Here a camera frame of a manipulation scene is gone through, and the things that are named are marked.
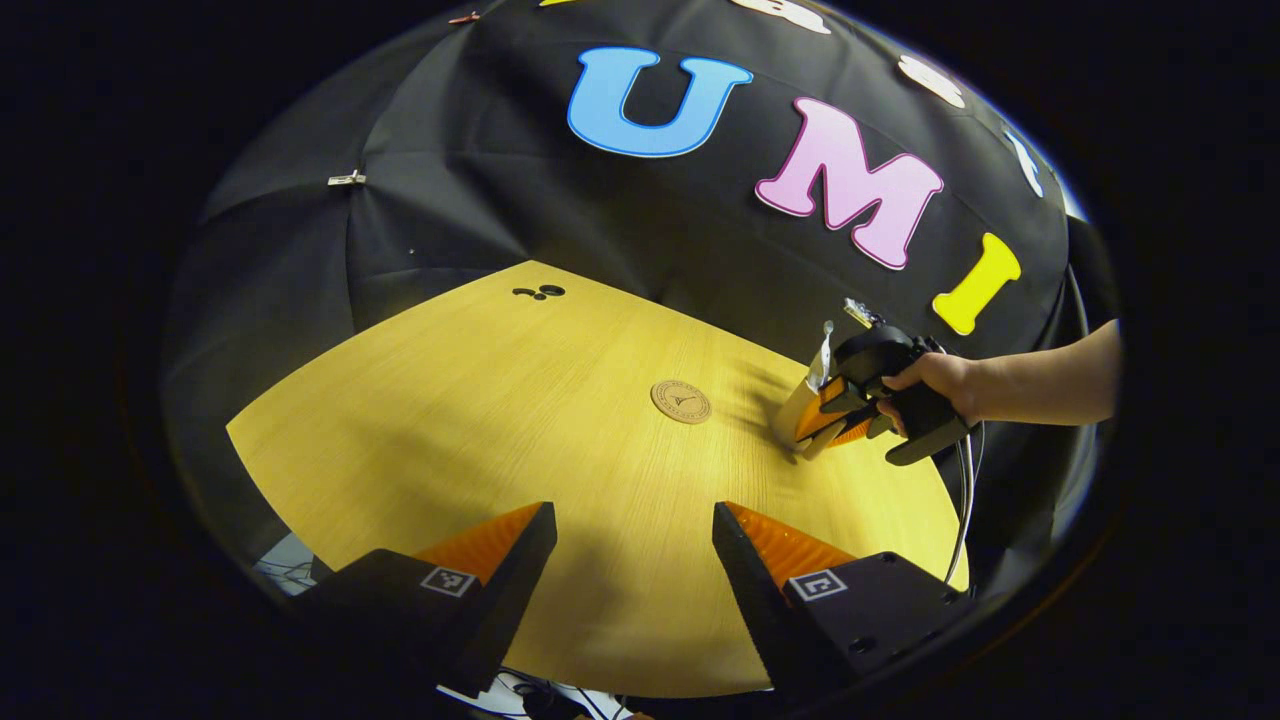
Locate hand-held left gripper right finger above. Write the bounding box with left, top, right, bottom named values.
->
left=712, top=502, right=971, bottom=706

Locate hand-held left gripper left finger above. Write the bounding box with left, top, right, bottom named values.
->
left=290, top=502, right=558, bottom=699

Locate beige cup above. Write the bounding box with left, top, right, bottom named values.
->
left=772, top=375, right=846, bottom=463

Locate round wooden coaster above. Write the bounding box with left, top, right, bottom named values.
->
left=650, top=380, right=713, bottom=425

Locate wooden desktop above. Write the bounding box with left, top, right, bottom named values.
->
left=227, top=260, right=971, bottom=699

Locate black backdrop cloth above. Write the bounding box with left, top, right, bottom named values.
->
left=165, top=0, right=1121, bottom=601

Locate black floor cable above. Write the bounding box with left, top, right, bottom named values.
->
left=500, top=668, right=621, bottom=720

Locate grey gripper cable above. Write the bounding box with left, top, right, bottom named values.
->
left=943, top=425, right=986, bottom=586

